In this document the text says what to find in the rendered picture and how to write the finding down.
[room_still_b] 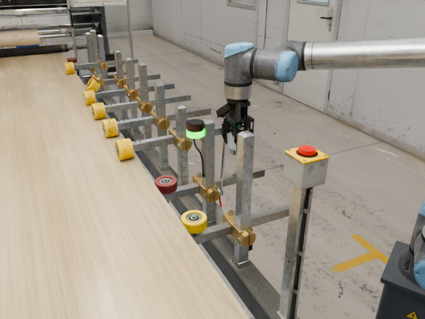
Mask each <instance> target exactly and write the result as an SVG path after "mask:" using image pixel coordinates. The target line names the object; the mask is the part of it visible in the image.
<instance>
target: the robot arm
mask: <svg viewBox="0 0 425 319"><path fill-rule="evenodd" d="M254 47H255V45H254V44H253V43H251V42H238V43H233V44H229V45H227V46H226V47H225V56H224V59H225V64H224V97H225V98H226V102H227V103H226V104H225V105H224V106H222V107H221V108H219V109H218V110H216V114H217V116H218V117H221V118H223V119H224V121H223V123H222V124H221V125H222V127H221V135H222V137H223V140H224V142H225V144H226V146H227V148H228V150H229V152H231V154H232V155H236V154H237V144H238V133H240V132H242V131H246V130H248V131H249V132H251V133H254V118H252V117H251V116H249V115H248V114H247V112H248V106H250V101H249V98H250V97H251V95H252V79H253V78H256V79H262V80H272V81H278V82H291V81H292V80H293V79H294V77H295V76H296V74H297V71H308V70H337V69H370V68H425V36H424V37H399V38H385V39H361V40H348V41H323V42H298V41H286V42H284V43H283V44H281V45H280V46H278V47H277V48H275V49H260V48H259V49H258V48H254ZM251 122H252V129H251V128H250V126H251ZM234 137H235V140H233V138H234ZM398 268H399V270H400V272H401V273H402V275H403V276H404V277H405V278H406V279H408V280H409V281H411V282H412V283H414V284H416V285H418V286H420V287H422V288H423V289H424V290H425V203H422V205H421V208H420V210H419V213H418V216H417V220H416V224H415V227H414V231H413V233H412V237H411V240H410V244H409V247H408V248H407V249H406V250H405V251H404V252H403V253H402V254H401V255H400V257H399V260H398Z"/></svg>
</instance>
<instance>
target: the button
mask: <svg viewBox="0 0 425 319"><path fill-rule="evenodd" d="M298 152H299V153H300V154H301V155H304V156H313V155H315V154H316V152H317V149H316V148H315V147H313V146H308V145H303V146H300V147H299V148H298Z"/></svg>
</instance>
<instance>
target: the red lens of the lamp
mask: <svg viewBox="0 0 425 319"><path fill-rule="evenodd" d="M186 128H187V130H188V131H191V132H199V131H202V130H204V123H202V124H201V125H189V124H188V123H187V121H186Z"/></svg>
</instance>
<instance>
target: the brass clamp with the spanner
mask: <svg viewBox="0 0 425 319"><path fill-rule="evenodd" d="M195 182H196V183H197V184H198V185H199V195H200V196H201V197H202V198H203V200H205V201H209V202H210V203H213V202H216V201H217V200H218V199H219V192H218V187H217V186H216V185H214V187H209V188H205V187H204V186H203V185H202V177H197V175H194V176H193V183H195Z"/></svg>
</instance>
